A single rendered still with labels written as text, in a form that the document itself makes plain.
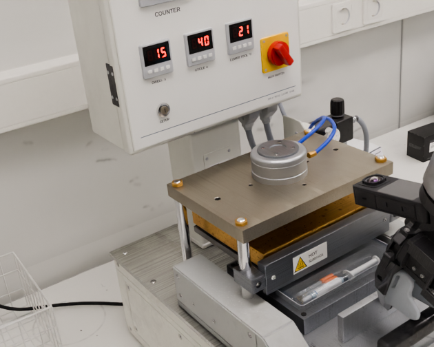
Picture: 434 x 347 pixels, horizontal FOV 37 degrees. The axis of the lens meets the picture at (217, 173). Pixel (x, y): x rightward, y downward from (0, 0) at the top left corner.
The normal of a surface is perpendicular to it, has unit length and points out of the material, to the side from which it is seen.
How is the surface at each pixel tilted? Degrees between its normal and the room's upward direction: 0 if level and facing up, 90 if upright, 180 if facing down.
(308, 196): 0
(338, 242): 90
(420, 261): 90
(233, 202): 0
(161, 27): 90
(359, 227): 90
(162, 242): 0
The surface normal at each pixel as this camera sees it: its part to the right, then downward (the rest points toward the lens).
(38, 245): 0.54, 0.32
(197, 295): -0.81, 0.32
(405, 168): -0.10, -0.90
